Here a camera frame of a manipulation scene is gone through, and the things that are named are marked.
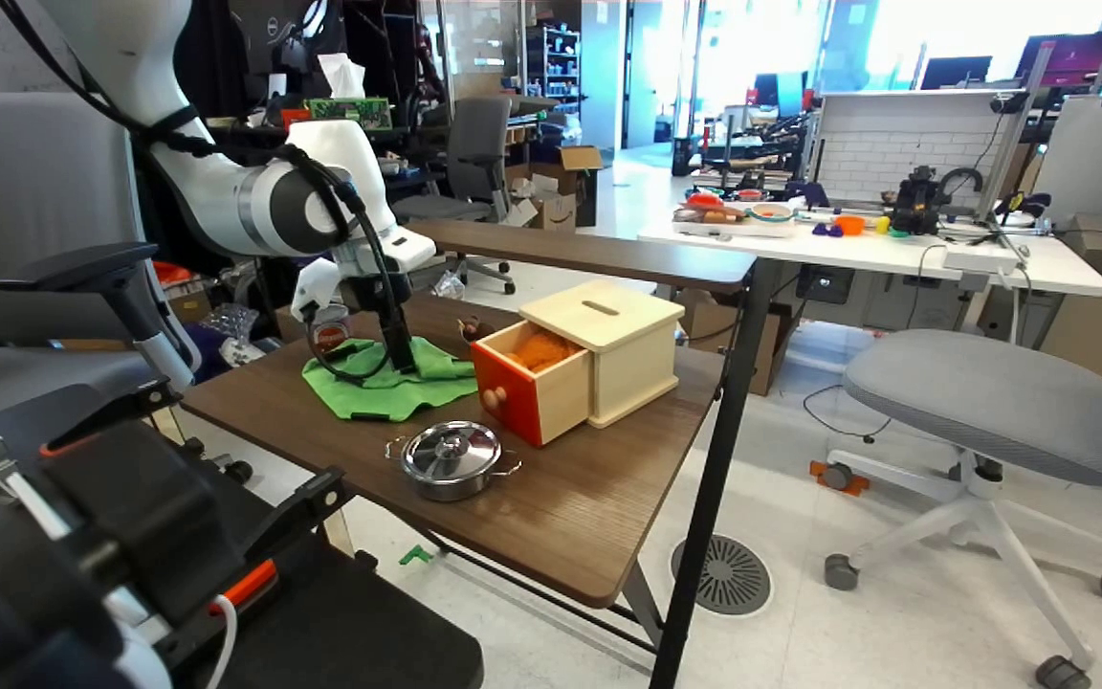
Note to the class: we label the wooden box with slot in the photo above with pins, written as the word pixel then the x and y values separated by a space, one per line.
pixel 632 368

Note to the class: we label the shelf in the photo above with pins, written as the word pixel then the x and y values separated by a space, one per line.
pixel 553 67

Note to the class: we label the clear plastic bin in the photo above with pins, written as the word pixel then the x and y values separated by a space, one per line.
pixel 828 346

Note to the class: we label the black machine with orange parts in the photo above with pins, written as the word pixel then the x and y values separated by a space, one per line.
pixel 130 536

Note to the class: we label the round floor vent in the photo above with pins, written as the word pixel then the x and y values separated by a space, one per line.
pixel 731 576

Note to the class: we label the purple toy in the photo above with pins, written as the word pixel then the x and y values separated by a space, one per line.
pixel 826 231

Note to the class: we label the grey partition panel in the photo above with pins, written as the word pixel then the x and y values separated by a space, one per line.
pixel 1096 158

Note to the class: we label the white brick pattern panel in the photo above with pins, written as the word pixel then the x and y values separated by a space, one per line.
pixel 886 144

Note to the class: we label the green cloth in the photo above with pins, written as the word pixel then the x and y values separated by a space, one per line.
pixel 374 394

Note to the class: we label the small silver pot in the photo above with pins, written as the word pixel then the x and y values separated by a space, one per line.
pixel 451 478

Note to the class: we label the orange fuzzy cloth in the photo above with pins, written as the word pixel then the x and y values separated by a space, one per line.
pixel 541 350

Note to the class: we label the dark wooden desk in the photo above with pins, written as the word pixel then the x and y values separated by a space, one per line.
pixel 589 254

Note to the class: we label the yellow toy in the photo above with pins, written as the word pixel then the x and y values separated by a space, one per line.
pixel 882 225

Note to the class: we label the round wooden drawer knob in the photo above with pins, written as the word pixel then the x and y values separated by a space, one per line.
pixel 495 398

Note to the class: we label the white and grey office chair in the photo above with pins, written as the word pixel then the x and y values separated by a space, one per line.
pixel 981 402

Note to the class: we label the white desk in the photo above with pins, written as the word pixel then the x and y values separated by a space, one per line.
pixel 895 254

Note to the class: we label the black monitor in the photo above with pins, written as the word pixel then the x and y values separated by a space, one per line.
pixel 274 33

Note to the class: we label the grey office chair with armrest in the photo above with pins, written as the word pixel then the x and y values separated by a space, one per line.
pixel 25 191

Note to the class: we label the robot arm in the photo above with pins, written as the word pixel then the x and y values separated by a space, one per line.
pixel 211 191

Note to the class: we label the orange bowl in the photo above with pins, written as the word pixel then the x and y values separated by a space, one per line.
pixel 849 226

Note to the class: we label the tray of toy food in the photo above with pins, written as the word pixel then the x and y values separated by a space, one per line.
pixel 733 222

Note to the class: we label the orange bracket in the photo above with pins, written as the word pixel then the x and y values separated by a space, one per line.
pixel 843 478

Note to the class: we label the small dark brown toy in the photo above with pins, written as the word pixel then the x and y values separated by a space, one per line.
pixel 474 330

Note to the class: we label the large cardboard box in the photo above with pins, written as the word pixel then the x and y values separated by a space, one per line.
pixel 1101 306

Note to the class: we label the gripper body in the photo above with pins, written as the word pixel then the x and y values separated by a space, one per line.
pixel 385 292

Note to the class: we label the stack of cardboard boxes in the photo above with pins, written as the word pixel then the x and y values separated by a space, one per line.
pixel 556 191

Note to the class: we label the green tissue box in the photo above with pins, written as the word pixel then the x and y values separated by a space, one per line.
pixel 352 111

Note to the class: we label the camera on mount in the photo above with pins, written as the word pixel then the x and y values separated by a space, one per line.
pixel 1010 101

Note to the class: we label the row of monitors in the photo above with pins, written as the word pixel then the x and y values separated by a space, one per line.
pixel 1072 59

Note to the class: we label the silver pot lid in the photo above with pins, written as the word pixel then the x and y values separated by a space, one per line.
pixel 451 450

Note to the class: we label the orange wooden drawer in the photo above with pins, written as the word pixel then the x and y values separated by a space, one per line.
pixel 541 402

